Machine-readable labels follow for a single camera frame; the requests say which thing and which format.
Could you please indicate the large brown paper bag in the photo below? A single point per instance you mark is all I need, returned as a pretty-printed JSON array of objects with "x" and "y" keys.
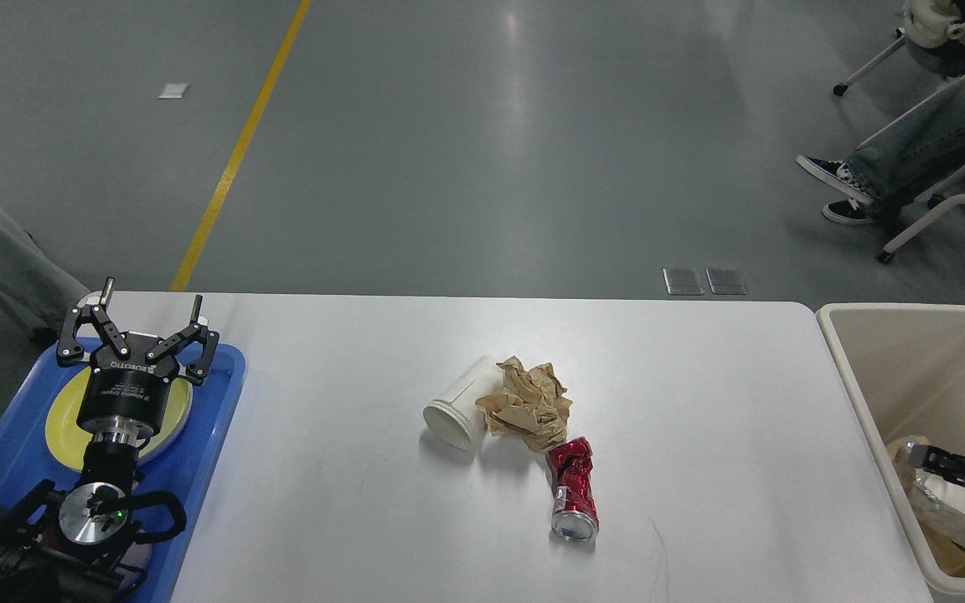
[{"x": 949, "y": 556}]

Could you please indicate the pale green plate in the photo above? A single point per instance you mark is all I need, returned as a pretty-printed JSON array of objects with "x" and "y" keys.
[{"x": 160, "y": 448}]

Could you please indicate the standing person grey trousers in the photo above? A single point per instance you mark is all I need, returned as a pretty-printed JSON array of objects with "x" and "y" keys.
[{"x": 5, "y": 251}]

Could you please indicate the aluminium foil tray sheet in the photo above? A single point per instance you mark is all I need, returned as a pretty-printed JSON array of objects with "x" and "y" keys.
[{"x": 937, "y": 489}]

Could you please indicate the floor socket plate right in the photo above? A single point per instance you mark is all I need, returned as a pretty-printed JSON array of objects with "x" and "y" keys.
[{"x": 726, "y": 282}]

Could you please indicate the seated person in jeans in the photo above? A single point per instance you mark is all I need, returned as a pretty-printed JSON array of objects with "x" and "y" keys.
[{"x": 885, "y": 174}]

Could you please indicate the blue plastic tray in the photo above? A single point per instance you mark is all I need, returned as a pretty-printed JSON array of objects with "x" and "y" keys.
[{"x": 185, "y": 467}]

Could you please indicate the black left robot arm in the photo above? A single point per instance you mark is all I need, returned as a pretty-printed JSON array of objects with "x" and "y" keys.
[{"x": 103, "y": 500}]

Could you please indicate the crumpled brown paper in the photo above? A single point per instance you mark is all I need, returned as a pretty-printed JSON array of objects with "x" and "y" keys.
[{"x": 530, "y": 403}]

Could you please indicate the floor socket plate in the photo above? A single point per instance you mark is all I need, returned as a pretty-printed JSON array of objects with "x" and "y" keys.
[
  {"x": 726, "y": 282},
  {"x": 683, "y": 282}
]

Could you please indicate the white office chair with jacket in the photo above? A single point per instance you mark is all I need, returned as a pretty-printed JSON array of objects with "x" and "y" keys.
[{"x": 925, "y": 31}]

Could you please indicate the beige plastic bin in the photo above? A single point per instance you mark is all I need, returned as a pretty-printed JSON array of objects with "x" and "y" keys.
[{"x": 903, "y": 366}]

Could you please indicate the white paper cup lying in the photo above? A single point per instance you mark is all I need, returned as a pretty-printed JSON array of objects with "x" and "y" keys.
[{"x": 454, "y": 416}]

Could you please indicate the floor socket plate left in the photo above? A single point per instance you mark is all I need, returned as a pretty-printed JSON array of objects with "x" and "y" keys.
[{"x": 683, "y": 282}]

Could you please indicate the white chair right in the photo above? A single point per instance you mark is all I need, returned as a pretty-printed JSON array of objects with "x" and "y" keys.
[{"x": 943, "y": 209}]

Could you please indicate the crushed red soda can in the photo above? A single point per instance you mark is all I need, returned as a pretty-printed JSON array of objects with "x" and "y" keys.
[{"x": 574, "y": 517}]

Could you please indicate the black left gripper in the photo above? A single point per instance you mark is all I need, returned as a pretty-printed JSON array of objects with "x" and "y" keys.
[{"x": 131, "y": 385}]

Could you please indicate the yellow plastic plate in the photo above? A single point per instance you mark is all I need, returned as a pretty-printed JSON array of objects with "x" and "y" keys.
[{"x": 66, "y": 440}]

